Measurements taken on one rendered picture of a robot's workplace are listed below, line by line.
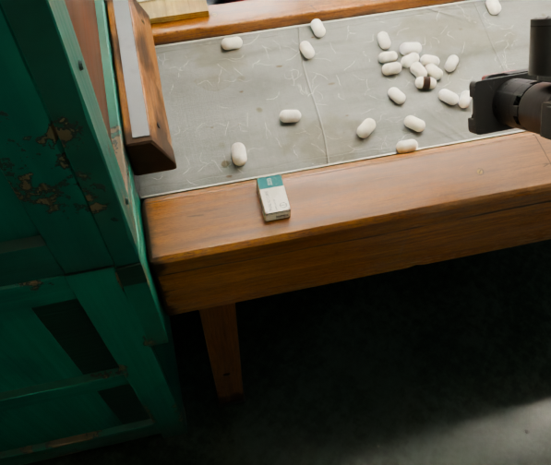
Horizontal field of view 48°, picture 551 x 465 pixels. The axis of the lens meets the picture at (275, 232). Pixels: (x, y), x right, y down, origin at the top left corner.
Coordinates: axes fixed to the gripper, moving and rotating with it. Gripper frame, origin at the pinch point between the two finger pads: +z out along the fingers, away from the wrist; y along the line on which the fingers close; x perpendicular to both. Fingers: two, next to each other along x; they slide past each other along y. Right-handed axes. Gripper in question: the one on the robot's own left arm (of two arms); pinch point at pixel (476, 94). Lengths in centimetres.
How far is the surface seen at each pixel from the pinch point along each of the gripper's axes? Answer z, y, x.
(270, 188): 1.9, 29.4, 8.2
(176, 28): 30.6, 36.9, -13.7
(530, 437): 31, -27, 87
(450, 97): 13.1, -2.4, 2.1
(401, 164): 4.1, 9.9, 8.8
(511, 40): 22.8, -18.6, -4.0
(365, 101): 16.9, 10.1, 1.1
